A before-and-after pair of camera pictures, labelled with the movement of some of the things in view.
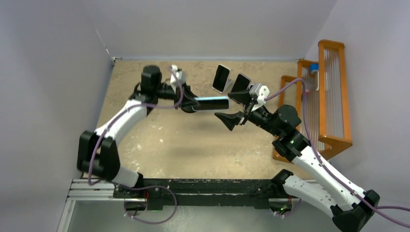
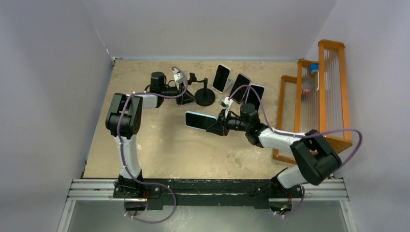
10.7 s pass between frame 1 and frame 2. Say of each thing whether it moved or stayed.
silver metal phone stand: stayed
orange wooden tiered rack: stayed
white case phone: stayed
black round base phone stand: moved
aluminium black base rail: stayed
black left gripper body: stayed
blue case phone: moved
